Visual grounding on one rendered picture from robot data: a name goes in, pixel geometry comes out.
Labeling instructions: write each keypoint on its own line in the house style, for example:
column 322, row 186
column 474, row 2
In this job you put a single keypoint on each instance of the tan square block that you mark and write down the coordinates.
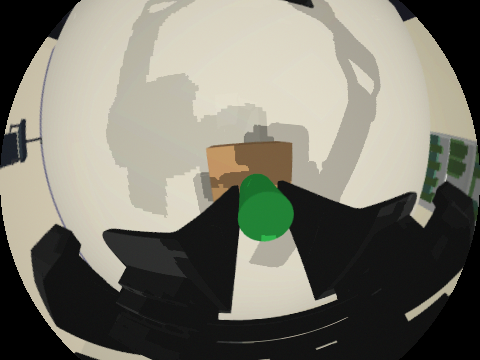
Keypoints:
column 229, row 164

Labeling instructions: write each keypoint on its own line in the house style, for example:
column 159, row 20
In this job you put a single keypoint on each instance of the green marker cap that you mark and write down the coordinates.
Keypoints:
column 264, row 212

